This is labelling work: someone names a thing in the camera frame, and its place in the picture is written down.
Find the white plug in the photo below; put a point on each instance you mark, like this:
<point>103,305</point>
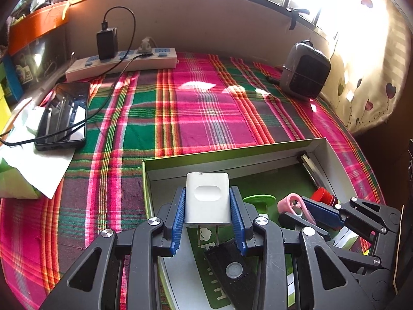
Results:
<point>145,46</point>

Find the black smartphone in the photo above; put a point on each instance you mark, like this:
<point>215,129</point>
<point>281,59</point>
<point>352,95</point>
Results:
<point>63,116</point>

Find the orange storage box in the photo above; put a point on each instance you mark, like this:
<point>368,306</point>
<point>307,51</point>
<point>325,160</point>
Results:
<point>35,27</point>

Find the clear plastic container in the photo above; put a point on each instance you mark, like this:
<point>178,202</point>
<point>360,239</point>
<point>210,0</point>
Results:
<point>45,58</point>

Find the green cardboard box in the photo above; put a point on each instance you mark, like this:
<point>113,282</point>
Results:
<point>284,176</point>

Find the silver lighter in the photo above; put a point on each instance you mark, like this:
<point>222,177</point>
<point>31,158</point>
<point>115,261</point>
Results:
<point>311,169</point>

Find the red bottle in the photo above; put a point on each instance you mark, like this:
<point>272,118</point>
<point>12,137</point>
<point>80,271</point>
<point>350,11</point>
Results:
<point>322,196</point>

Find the green blue box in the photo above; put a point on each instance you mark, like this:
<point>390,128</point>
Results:
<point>9,77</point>

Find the white charger adapter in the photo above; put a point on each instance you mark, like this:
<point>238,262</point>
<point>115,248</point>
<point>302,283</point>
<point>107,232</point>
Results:
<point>208,206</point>

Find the white power strip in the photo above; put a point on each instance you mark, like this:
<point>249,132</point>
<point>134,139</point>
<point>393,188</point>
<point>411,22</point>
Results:
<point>84,67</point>

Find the pink green plaid blanket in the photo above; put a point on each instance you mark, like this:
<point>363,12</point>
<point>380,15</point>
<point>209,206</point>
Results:
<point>200,116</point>

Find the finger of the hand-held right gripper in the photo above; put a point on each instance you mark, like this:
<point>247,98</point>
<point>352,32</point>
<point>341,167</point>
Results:
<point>355,258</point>
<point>322,213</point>

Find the green white suction spool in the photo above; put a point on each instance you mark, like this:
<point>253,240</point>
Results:
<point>258,200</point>

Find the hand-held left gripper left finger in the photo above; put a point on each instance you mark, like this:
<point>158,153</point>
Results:
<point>179,222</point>

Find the black rectangular speaker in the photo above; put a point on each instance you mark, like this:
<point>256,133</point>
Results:
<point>226,264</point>

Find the cream heart print curtain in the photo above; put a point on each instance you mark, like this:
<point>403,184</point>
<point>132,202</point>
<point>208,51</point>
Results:
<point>367,55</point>

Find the green tissue pack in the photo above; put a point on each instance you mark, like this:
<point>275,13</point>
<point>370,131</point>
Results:
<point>19,168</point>

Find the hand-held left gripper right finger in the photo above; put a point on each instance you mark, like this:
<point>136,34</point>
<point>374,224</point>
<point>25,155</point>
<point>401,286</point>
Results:
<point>238,224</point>

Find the grey portable heater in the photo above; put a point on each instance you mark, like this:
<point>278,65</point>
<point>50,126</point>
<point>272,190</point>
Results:
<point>306,71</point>

